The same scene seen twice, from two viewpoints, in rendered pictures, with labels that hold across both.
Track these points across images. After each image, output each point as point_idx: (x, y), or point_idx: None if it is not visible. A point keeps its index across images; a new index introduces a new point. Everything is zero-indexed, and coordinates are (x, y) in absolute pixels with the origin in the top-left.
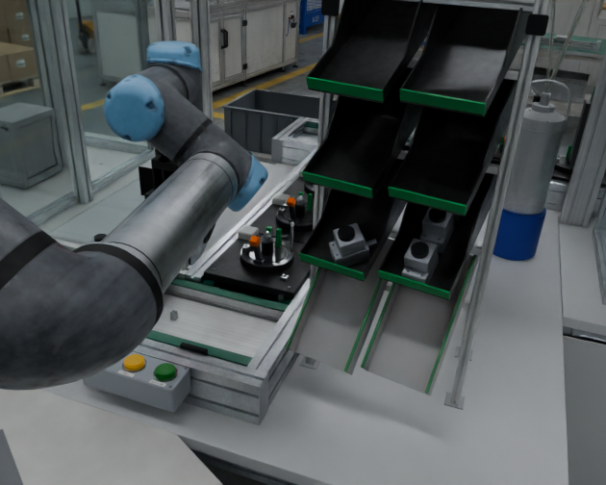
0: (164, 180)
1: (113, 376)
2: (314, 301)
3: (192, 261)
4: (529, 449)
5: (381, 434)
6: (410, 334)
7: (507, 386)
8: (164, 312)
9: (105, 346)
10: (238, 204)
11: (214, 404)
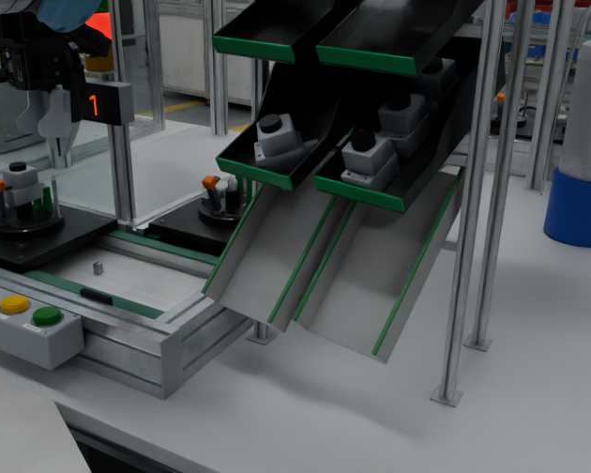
0: (1, 16)
1: None
2: (250, 238)
3: (62, 150)
4: (542, 465)
5: (326, 425)
6: (369, 282)
7: (531, 385)
8: (89, 266)
9: None
10: (49, 10)
11: (112, 369)
